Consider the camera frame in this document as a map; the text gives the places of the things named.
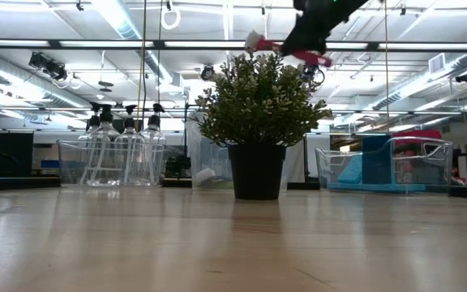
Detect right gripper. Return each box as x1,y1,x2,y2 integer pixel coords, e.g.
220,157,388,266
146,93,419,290
280,0,371,57

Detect red dish brush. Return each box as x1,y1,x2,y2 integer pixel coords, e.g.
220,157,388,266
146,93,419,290
244,29,333,68

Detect dark blue sponge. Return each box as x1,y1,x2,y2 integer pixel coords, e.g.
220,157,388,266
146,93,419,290
362,135,393,186

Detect clear plastic bin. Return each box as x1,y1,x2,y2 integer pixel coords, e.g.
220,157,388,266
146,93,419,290
315,136,454,195
56,139,174,188

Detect green potted plant black pot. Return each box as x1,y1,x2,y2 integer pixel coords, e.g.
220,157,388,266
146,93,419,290
195,50,334,202

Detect black ceiling lamp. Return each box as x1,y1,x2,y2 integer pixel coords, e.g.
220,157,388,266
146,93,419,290
199,63,217,82

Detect white panel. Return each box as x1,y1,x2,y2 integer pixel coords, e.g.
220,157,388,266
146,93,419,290
281,133,332,184

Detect red background object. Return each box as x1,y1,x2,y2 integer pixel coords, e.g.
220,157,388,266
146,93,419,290
391,129,442,141

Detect black stand pole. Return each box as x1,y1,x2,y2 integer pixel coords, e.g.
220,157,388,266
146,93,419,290
169,103,193,178

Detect clear rectangular plastic tub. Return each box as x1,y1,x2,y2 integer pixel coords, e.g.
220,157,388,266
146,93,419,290
184,109,234,191

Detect black overhead crossbar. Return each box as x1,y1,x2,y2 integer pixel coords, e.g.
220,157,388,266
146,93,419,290
0,38,467,53

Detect black ceiling spotlight cluster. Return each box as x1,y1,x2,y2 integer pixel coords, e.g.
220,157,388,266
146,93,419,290
28,51,69,82

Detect black cabinets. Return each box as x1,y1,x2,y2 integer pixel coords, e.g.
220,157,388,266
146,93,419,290
0,115,35,178

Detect black ceiling camera with cable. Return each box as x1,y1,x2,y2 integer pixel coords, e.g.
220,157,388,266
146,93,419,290
301,64,326,87

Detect yellowish hanging cord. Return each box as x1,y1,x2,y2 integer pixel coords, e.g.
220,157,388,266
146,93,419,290
383,0,390,135

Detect white hanging ring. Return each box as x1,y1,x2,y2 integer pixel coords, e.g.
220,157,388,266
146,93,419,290
161,6,182,31

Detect silver ventilation duct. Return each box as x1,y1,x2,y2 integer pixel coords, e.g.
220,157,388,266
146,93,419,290
0,48,87,110

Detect black aluminium table frame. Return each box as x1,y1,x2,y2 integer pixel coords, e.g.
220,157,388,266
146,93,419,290
0,174,62,192

